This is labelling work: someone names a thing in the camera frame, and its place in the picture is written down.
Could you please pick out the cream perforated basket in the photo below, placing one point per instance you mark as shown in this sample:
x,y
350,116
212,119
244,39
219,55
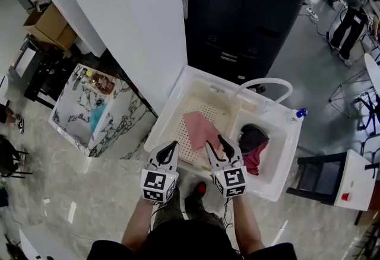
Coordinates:
x,y
207,98

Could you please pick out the black faucet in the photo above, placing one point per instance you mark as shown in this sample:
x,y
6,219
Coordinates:
x,y
372,167

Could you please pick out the marble pattern sink cabinet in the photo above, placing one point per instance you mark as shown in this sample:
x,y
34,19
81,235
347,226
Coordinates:
x,y
127,122

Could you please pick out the black metal table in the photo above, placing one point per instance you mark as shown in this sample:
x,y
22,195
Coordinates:
x,y
44,74

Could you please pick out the person's right forearm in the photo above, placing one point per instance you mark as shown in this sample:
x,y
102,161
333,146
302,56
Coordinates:
x,y
246,223

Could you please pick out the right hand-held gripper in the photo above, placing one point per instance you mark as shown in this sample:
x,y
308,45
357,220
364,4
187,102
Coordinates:
x,y
233,180

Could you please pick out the teal cloth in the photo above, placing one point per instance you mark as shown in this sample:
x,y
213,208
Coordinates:
x,y
97,117

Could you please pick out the chrome faucet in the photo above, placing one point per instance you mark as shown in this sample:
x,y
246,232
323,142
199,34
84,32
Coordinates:
x,y
80,77

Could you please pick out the brown cardboard box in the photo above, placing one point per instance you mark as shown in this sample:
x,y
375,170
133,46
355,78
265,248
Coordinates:
x,y
50,27

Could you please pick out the white slotted panel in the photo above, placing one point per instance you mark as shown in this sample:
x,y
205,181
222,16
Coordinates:
x,y
32,244

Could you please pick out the dark grey cloth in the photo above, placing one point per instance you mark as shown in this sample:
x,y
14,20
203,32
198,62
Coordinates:
x,y
252,137

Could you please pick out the person's black shirt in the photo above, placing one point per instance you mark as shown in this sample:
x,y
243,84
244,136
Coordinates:
x,y
190,247

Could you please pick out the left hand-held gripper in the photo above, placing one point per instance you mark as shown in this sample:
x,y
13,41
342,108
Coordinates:
x,y
154,183

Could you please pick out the person's left forearm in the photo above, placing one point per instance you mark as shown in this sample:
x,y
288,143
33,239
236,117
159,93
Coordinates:
x,y
138,223

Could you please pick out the white side table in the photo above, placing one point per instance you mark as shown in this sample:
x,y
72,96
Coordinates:
x,y
356,181

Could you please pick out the round white table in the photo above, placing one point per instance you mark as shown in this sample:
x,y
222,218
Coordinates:
x,y
374,72

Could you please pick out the large black copier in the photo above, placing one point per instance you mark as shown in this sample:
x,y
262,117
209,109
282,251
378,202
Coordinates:
x,y
237,15

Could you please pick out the beige sponge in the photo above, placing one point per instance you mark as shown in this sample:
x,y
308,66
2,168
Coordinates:
x,y
249,106

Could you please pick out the blue-capped soap pump bottle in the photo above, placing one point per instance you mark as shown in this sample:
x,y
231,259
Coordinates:
x,y
301,112

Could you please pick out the amber liquid bottle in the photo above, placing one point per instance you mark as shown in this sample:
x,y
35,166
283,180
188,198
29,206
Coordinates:
x,y
102,82

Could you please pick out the pink cloth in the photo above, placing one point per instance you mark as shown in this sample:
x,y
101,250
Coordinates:
x,y
199,131

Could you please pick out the white curved faucet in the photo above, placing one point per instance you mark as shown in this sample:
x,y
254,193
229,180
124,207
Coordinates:
x,y
261,80

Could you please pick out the person's right shoe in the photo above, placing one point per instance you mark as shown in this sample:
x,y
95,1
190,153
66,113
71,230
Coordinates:
x,y
200,189

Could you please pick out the white power strip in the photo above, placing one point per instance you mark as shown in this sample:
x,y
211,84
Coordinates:
x,y
312,14

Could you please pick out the red cloth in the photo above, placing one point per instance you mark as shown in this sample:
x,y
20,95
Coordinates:
x,y
252,162

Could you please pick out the white sink unit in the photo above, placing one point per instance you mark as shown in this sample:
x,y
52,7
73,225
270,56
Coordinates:
x,y
279,164

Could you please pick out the red paper cup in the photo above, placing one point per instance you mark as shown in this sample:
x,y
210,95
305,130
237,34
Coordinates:
x,y
346,197

